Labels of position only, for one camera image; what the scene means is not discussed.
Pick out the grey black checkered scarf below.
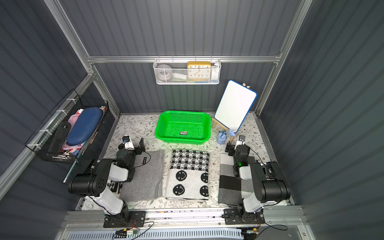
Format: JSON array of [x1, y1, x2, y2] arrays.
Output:
[[218, 154, 258, 206]]

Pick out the plain grey scarf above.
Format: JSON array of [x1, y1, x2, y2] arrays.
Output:
[[120, 150, 165, 202]]

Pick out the smiley houndstooth knit scarf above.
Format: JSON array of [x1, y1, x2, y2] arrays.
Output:
[[165, 150, 210, 202]]

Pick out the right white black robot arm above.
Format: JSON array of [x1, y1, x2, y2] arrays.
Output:
[[219, 135, 291, 223]]

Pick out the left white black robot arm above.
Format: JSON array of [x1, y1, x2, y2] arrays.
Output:
[[68, 136, 146, 228]]

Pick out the black white houndstooth scarf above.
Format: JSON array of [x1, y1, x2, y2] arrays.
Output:
[[107, 180, 123, 195]]

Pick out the green plastic basket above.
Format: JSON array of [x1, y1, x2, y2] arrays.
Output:
[[155, 111, 211, 145]]

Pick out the pink items in basket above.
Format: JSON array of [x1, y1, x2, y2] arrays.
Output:
[[61, 109, 84, 156]]

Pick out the small blue figurine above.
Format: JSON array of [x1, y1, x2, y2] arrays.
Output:
[[217, 130, 236, 145]]

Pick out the wooden easel stand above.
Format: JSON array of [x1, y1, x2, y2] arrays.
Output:
[[212, 118, 230, 131]]

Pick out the white tape roll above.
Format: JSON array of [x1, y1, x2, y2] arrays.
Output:
[[155, 64, 173, 82]]

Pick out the yellow alarm clock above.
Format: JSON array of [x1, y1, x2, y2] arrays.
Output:
[[187, 61, 212, 81]]

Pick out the white board blue frame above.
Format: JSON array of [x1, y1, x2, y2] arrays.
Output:
[[214, 80, 258, 133]]

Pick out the black wire side basket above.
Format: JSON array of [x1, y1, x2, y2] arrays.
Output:
[[25, 90, 109, 164]]

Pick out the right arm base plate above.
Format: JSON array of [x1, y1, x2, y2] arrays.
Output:
[[221, 208, 265, 225]]

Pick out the black remote handle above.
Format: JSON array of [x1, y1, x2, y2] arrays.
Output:
[[47, 122, 71, 156]]

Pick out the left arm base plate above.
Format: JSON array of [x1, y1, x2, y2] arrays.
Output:
[[103, 211, 146, 229]]

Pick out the aluminium front rail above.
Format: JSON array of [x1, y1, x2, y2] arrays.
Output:
[[62, 205, 305, 230]]

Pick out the white wire wall basket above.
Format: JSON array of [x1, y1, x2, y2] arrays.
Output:
[[153, 59, 222, 85]]

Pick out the small circuit board with wires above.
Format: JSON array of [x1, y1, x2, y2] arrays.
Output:
[[112, 229, 140, 239]]

